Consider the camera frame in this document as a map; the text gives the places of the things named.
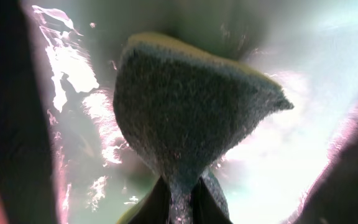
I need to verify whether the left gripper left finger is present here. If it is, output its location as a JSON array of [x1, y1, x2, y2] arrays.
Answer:
[[116, 177, 171, 224]]

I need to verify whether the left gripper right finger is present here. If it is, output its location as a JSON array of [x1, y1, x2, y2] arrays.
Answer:
[[191, 178, 232, 224]]

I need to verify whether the dark green scrub sponge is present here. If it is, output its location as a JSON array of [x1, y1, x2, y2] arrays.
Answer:
[[113, 32, 293, 223]]

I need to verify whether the rectangular green water tray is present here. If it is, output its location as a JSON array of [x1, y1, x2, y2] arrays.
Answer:
[[21, 0, 358, 224]]

